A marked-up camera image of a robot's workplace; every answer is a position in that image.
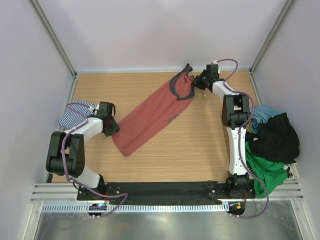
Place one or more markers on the red tank top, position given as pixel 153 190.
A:
pixel 155 112

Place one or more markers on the teal tank top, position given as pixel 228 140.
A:
pixel 261 114

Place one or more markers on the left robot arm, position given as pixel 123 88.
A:
pixel 66 151

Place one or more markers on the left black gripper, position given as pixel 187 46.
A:
pixel 115 128

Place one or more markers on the green tank top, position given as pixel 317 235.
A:
pixel 271 174

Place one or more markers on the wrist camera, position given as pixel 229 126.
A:
pixel 93 109
pixel 216 67

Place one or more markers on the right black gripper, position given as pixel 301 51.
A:
pixel 196 81

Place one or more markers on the slotted cable duct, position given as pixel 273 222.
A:
pixel 90 207

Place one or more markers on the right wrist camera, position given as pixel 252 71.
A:
pixel 216 67

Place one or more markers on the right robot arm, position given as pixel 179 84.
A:
pixel 235 116

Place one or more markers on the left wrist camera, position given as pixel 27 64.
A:
pixel 93 109

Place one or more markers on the white plastic tray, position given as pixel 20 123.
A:
pixel 291 170

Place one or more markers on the blue white striped tank top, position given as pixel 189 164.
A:
pixel 75 114

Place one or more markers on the black tank top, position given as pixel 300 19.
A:
pixel 276 140

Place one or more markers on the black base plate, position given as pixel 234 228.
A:
pixel 194 193

